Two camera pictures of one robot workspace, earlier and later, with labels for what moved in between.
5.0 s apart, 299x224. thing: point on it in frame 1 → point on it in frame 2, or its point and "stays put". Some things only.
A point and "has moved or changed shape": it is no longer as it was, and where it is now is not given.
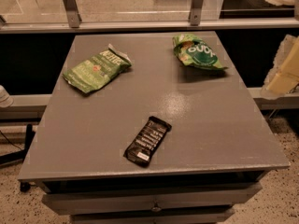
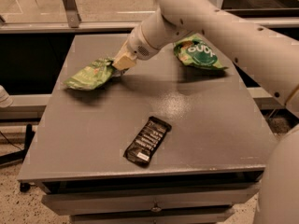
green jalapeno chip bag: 95,73 has moved or changed shape
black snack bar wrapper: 141,149 stays put
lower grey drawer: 192,217 stays put
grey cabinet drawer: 152,199 stays put
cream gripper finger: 288,76 → 124,63
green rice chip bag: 192,50 stays put
